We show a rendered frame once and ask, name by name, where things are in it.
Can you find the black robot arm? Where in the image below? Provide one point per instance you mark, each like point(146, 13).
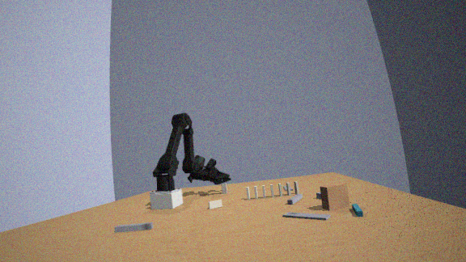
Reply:
point(168, 162)

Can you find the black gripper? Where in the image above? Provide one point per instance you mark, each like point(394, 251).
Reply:
point(213, 175)

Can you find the teal rectangular block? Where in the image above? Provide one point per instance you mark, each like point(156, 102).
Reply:
point(357, 210)

